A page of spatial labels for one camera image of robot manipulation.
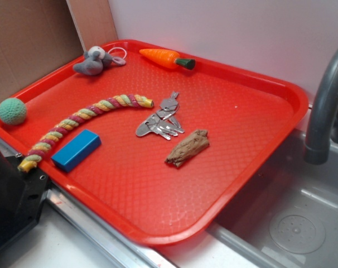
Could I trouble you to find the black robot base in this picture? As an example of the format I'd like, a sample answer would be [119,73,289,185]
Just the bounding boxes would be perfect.
[0,151,50,252]

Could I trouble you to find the red plastic tray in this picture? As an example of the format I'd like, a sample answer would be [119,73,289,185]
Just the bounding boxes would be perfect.
[0,40,308,246]

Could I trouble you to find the silver bunch of keys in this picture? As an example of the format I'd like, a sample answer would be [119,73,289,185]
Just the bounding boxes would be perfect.
[136,92,185,140]

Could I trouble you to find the brown wood piece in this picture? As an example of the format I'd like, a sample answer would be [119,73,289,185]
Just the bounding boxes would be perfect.
[165,130,210,168]

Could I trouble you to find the orange plastic carrot toy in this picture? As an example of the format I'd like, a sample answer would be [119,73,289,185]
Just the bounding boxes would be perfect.
[139,49,196,70]

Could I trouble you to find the blue rectangular block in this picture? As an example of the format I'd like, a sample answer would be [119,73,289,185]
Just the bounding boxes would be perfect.
[51,130,102,173]

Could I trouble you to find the gray plush mouse toy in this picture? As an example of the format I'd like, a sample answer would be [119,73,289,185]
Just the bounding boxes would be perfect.
[73,46,127,76]

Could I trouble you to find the gray plastic sink basin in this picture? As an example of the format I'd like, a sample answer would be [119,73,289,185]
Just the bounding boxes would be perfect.
[208,131,338,267]

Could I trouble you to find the green textured ball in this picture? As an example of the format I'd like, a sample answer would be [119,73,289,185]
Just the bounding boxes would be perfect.
[0,98,27,126]

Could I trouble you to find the gray sink faucet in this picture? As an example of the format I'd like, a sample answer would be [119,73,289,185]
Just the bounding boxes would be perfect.
[303,49,338,165]

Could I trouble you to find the brown cardboard panel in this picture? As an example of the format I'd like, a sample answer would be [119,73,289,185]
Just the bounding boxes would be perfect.
[0,1,117,102]

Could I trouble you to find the multicolour braided rope toy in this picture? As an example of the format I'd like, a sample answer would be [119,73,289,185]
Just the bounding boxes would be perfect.
[17,94,154,173]

